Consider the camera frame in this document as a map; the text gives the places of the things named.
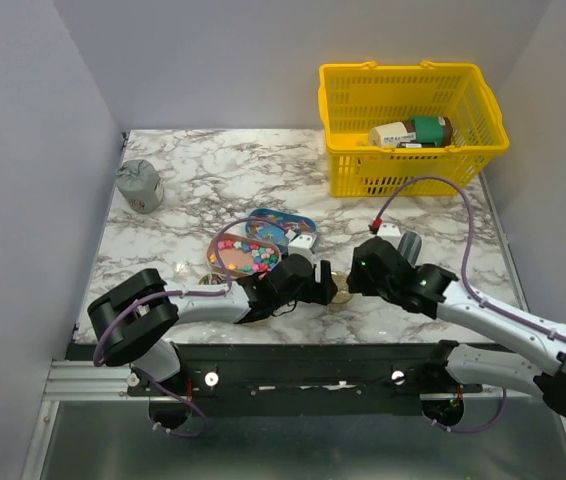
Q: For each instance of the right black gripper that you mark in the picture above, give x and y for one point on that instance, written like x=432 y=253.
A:
x=356 y=280

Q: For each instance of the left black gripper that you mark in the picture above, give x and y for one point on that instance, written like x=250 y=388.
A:
x=323 y=292

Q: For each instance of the silver metal scoop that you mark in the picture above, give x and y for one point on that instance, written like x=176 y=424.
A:
x=410 y=246

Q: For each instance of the pink tray star candies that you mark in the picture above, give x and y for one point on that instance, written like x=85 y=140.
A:
x=242 y=256

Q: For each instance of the blue tray clear lollipops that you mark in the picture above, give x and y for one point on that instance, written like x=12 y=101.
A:
x=271 y=225

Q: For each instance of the beige tray rainbow lollipops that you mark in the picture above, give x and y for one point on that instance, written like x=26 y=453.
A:
x=212 y=278

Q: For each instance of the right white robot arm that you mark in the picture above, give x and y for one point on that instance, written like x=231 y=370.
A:
x=533 y=360

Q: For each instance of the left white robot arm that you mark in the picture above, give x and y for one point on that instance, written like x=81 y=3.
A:
x=131 y=319

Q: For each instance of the green brown bottle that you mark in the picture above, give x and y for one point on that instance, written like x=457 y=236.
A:
x=415 y=132

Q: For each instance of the yellow plastic basket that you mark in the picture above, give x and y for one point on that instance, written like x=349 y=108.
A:
x=354 y=98

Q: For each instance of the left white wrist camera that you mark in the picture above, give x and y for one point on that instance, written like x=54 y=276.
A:
x=303 y=245

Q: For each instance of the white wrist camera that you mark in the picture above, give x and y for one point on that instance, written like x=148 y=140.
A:
x=303 y=245
x=385 y=230

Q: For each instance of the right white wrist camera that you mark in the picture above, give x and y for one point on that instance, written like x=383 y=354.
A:
x=385 y=230

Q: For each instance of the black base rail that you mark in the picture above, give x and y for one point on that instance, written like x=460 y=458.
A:
x=246 y=380

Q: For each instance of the grey drawstring pouch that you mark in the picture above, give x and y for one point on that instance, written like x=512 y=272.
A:
x=140 y=185

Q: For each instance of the aluminium frame rail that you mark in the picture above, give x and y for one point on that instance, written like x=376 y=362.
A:
x=81 y=379

